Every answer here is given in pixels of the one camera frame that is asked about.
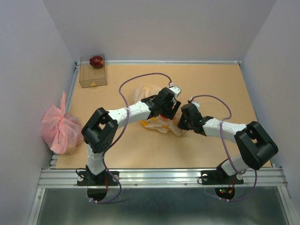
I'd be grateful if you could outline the translucent printed plastic bag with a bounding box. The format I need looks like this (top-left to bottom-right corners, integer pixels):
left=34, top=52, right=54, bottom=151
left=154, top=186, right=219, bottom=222
left=130, top=84, right=185, bottom=136

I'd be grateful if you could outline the dark red apple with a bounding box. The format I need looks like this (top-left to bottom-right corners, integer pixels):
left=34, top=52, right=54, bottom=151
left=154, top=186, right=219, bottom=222
left=89, top=56, right=104, bottom=68

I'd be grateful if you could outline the bright red round fruit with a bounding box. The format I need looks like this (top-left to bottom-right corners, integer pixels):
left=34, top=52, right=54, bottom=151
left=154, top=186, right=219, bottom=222
left=160, top=114, right=172, bottom=120

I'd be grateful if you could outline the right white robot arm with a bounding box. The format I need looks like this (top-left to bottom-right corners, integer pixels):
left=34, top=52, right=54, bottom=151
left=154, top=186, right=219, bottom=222
left=178, top=102, right=278, bottom=183

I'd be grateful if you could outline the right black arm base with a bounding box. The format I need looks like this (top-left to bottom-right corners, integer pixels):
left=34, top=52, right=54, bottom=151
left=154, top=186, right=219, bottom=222
left=197, top=166, right=244, bottom=185

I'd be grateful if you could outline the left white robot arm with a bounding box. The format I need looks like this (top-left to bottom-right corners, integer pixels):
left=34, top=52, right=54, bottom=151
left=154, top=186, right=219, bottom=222
left=82, top=86, right=181, bottom=185

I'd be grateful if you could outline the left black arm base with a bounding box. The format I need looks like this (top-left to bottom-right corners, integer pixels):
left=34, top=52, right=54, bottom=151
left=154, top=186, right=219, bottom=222
left=75, top=166, right=120, bottom=186

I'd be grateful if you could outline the pink plastic bag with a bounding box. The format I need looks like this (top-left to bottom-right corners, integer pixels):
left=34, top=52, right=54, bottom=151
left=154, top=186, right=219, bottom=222
left=41, top=92, right=83, bottom=155

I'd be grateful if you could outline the transparent grey plastic box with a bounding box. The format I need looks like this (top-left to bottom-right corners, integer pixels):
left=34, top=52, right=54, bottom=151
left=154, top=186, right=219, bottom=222
left=79, top=53, right=107, bottom=88

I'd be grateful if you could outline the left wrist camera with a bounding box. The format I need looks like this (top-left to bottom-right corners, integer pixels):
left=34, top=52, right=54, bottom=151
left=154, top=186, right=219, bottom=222
left=169, top=82, right=182, bottom=98

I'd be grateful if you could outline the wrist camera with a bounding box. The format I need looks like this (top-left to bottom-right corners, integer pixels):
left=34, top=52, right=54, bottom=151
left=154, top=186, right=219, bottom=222
left=188, top=98, right=200, bottom=108
left=169, top=82, right=182, bottom=98

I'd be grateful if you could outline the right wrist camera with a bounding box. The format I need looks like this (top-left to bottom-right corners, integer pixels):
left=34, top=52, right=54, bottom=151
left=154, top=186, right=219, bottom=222
left=188, top=98, right=200, bottom=108

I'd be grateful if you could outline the aluminium front rail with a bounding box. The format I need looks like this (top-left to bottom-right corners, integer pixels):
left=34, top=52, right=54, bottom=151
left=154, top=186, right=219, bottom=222
left=37, top=167, right=288, bottom=189

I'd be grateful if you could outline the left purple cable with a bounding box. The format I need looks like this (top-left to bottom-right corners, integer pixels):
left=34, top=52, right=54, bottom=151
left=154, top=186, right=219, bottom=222
left=89, top=72, right=174, bottom=204

